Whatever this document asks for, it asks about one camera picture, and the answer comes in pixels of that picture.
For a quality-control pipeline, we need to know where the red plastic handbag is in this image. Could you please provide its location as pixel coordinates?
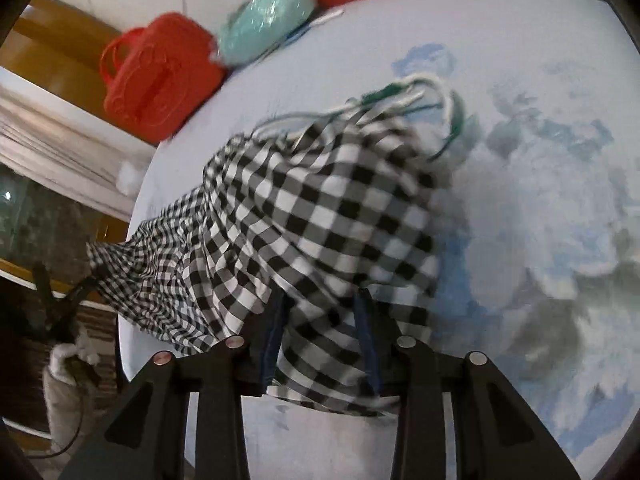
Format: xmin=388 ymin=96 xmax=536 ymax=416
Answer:
xmin=99 ymin=12 xmax=227 ymax=143

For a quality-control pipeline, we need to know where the black white checked garment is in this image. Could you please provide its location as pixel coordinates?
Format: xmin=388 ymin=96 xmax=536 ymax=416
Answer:
xmin=86 ymin=112 xmax=453 ymax=417

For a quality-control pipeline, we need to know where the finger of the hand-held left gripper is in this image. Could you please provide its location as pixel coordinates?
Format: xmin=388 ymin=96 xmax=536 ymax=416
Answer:
xmin=55 ymin=275 xmax=103 ymax=321
xmin=31 ymin=262 xmax=63 ymax=333

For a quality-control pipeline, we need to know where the white clothes hanger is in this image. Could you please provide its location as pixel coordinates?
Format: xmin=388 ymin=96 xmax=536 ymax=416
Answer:
xmin=252 ymin=71 xmax=463 ymax=141

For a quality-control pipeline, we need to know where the teal wrapped packet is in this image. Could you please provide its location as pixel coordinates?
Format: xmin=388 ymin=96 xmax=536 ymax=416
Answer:
xmin=216 ymin=0 xmax=318 ymax=67

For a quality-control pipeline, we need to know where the person's left hand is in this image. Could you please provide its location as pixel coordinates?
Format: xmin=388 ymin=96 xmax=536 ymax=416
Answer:
xmin=47 ymin=324 xmax=102 ymax=386

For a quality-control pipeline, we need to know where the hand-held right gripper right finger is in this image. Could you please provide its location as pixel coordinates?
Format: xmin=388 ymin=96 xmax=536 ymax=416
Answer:
xmin=352 ymin=287 xmax=582 ymax=480

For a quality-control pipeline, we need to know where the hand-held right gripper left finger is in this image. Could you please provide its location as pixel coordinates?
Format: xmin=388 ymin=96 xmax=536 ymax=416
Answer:
xmin=57 ymin=297 xmax=291 ymax=480

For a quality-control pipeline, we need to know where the green clothes hanger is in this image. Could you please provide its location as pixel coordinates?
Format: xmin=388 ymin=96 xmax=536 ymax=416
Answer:
xmin=357 ymin=82 xmax=468 ymax=162

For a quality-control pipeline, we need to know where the brown wooden panel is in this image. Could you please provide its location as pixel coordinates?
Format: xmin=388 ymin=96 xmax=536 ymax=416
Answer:
xmin=0 ymin=0 xmax=123 ymax=92

